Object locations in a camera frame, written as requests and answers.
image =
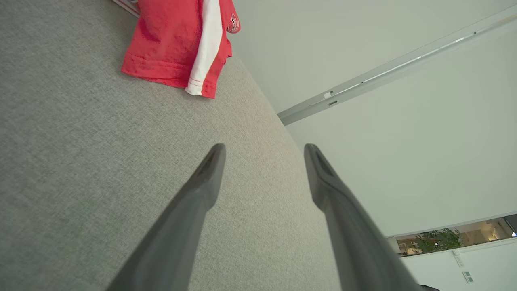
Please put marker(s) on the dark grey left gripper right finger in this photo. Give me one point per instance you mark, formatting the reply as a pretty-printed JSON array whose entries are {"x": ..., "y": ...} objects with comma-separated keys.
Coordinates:
[{"x": 351, "y": 234}]

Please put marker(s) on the small wall sign plate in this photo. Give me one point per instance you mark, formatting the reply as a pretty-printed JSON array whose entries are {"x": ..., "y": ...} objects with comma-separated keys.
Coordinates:
[{"x": 468, "y": 277}]

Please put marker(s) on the grey metal partition post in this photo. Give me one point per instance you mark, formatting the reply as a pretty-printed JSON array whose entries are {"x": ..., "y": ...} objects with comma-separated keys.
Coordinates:
[{"x": 307, "y": 109}]

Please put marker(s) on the green potted plant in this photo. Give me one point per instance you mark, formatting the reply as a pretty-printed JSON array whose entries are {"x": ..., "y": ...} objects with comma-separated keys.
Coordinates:
[{"x": 440, "y": 240}]

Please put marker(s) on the grey fabric sofa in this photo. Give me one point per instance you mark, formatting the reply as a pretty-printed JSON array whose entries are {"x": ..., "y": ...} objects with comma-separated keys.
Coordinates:
[{"x": 80, "y": 141}]

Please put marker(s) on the white wall label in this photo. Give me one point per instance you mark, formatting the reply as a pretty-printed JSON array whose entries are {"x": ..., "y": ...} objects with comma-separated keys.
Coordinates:
[{"x": 459, "y": 258}]

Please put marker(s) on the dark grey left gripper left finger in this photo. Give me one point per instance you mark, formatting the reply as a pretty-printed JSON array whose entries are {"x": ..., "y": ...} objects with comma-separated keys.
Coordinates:
[{"x": 177, "y": 234}]

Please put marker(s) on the red shorts with white stripes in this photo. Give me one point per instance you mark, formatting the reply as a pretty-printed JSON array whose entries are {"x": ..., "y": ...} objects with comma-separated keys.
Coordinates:
[{"x": 169, "y": 40}]

